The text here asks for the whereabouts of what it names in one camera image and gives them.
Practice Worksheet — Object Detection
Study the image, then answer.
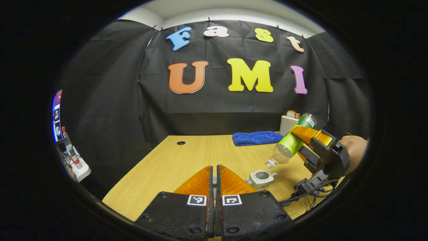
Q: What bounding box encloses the wall poster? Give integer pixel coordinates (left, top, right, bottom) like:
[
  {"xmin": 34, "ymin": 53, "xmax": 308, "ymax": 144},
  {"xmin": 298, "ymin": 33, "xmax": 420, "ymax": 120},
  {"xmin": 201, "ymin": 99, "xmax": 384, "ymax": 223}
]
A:
[{"xmin": 52, "ymin": 90, "xmax": 63, "ymax": 143}]

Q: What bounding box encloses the clear green-label water bottle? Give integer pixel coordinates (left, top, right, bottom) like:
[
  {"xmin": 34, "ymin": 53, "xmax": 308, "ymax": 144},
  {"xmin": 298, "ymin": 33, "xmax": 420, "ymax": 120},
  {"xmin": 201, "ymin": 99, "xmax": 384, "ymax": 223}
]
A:
[{"xmin": 265, "ymin": 113, "xmax": 317, "ymax": 169}]

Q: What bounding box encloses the white power strip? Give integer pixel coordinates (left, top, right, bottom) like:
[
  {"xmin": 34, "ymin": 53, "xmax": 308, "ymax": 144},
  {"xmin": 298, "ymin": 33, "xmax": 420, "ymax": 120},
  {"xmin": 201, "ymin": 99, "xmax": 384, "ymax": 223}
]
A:
[{"xmin": 69, "ymin": 147, "xmax": 91, "ymax": 183}]

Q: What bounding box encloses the black backdrop cloth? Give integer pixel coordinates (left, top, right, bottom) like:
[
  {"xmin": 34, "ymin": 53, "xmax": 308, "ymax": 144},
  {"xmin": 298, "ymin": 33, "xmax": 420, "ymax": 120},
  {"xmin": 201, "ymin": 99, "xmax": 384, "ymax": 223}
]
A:
[{"xmin": 59, "ymin": 18, "xmax": 371, "ymax": 198}]

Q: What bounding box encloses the white toaster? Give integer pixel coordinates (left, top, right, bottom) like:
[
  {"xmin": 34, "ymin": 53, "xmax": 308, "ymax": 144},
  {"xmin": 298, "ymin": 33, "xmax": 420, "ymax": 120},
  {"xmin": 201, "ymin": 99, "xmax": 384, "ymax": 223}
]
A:
[{"xmin": 280, "ymin": 115, "xmax": 300, "ymax": 136}]

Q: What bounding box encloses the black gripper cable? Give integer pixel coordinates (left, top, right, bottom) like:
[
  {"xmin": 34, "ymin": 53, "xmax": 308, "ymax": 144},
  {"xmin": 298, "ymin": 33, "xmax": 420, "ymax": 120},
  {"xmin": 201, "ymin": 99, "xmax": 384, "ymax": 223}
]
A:
[{"xmin": 280, "ymin": 179, "xmax": 339, "ymax": 211}]

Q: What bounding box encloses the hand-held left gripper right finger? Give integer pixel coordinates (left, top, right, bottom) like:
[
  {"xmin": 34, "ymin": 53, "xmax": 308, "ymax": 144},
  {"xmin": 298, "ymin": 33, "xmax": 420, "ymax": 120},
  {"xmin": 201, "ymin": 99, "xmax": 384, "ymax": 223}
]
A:
[{"xmin": 215, "ymin": 164, "xmax": 293, "ymax": 240}]

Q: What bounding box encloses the blue towel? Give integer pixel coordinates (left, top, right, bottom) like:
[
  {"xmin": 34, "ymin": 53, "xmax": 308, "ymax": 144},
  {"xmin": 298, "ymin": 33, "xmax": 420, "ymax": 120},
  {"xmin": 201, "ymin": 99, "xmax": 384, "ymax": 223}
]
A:
[{"xmin": 232, "ymin": 131, "xmax": 284, "ymax": 147}]

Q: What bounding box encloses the white ceramic teacup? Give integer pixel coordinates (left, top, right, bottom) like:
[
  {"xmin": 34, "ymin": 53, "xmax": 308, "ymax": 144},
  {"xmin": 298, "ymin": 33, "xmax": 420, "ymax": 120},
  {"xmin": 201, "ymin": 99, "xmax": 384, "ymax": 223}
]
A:
[{"xmin": 244, "ymin": 170, "xmax": 278, "ymax": 191}]

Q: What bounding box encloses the red-capped clear bottle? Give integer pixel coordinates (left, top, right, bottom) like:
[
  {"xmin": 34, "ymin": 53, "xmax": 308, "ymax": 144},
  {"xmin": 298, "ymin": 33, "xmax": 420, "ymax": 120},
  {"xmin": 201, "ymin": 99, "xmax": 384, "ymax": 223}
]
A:
[{"xmin": 61, "ymin": 126, "xmax": 83, "ymax": 169}]

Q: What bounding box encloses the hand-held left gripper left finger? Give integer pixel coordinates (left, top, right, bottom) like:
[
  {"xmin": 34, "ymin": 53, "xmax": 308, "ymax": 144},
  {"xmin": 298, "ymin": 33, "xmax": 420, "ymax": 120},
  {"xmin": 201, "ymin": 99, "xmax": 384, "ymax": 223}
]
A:
[{"xmin": 135, "ymin": 165, "xmax": 214, "ymax": 240}]

